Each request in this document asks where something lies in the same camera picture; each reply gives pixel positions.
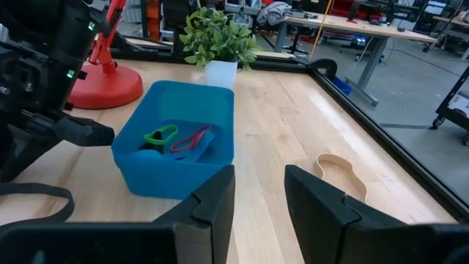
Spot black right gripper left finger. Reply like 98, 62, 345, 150
152, 164, 236, 264

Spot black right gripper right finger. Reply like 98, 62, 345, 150
284, 164, 437, 264

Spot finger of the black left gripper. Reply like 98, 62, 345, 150
21, 111, 116, 147
0, 126, 62, 183

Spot red rubber band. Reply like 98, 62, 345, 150
170, 124, 213, 153

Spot green rubber band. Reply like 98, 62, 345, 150
143, 125, 180, 146

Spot blue plastic bin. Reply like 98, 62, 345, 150
111, 80, 235, 201

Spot red lamp stand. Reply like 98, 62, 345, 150
68, 0, 144, 110

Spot blue floor crate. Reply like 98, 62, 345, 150
331, 76, 353, 96

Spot artificial plant white pot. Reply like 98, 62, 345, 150
179, 6, 262, 89

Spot black utility cart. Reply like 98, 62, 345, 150
431, 65, 469, 146

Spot white cardboard box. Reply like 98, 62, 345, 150
448, 93, 469, 118

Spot wooden desk grey legs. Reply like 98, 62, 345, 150
273, 12, 439, 108

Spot grey cloth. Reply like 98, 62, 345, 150
256, 1, 293, 26

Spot black table edge frame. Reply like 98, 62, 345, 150
109, 40, 469, 223

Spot black clamp bracket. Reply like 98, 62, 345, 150
309, 58, 339, 82

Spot yellow hanging hose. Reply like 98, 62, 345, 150
309, 0, 334, 62

